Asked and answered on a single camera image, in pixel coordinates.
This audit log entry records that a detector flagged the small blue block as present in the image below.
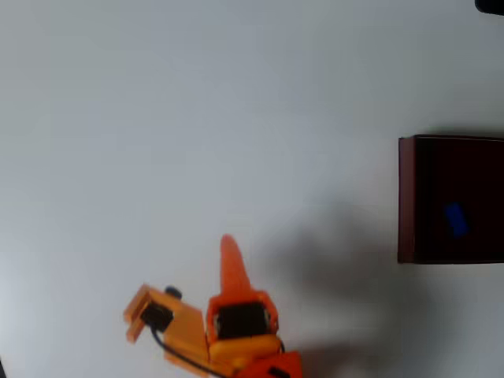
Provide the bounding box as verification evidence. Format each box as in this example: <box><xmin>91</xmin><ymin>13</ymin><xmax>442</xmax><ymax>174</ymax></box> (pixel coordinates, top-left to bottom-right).
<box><xmin>443</xmin><ymin>202</ymin><xmax>470</xmax><ymax>239</ymax></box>

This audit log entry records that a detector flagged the dark red box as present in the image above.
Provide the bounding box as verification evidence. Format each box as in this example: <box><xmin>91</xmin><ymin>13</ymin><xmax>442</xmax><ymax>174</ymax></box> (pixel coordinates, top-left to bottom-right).
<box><xmin>397</xmin><ymin>133</ymin><xmax>504</xmax><ymax>265</ymax></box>

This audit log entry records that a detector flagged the black object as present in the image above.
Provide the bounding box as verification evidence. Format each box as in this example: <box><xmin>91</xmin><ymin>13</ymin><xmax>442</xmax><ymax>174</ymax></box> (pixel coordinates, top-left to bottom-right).
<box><xmin>474</xmin><ymin>0</ymin><xmax>504</xmax><ymax>17</ymax></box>

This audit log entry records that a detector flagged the small black camera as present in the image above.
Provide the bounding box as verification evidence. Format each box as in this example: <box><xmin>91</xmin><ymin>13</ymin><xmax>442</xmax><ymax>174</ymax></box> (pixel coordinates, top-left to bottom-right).
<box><xmin>139</xmin><ymin>302</ymin><xmax>174</xmax><ymax>332</ymax></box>

